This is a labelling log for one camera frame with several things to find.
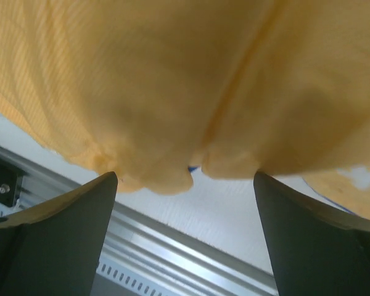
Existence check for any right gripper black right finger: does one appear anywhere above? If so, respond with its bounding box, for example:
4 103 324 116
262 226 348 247
253 172 370 295

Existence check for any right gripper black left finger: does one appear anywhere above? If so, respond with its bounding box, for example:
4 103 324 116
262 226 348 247
0 172 117 295

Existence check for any yellow Mickey Mouse pillowcase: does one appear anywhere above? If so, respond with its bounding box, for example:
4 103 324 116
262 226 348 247
0 1 370 219

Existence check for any white slotted cable duct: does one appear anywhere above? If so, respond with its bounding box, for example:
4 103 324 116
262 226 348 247
0 197 170 296

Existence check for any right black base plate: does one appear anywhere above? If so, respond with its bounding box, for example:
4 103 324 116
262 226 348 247
0 158 25 207

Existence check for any aluminium mounting rail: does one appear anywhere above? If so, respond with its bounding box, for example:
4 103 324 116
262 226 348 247
0 147 278 295

